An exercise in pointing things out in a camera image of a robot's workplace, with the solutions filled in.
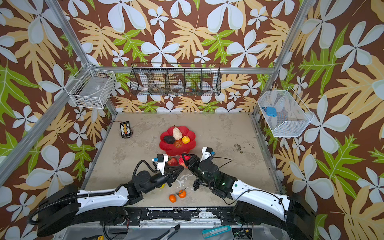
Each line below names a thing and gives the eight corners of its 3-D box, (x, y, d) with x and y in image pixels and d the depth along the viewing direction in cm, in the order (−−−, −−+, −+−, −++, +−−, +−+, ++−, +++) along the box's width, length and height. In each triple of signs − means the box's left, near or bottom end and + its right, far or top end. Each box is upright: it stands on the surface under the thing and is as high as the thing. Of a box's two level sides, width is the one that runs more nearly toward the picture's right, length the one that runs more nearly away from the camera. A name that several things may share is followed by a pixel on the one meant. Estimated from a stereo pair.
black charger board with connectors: (122, 138, 108) (121, 136, 106) (120, 124, 116) (119, 123, 114) (131, 135, 109) (130, 133, 108) (129, 122, 117) (128, 120, 116)
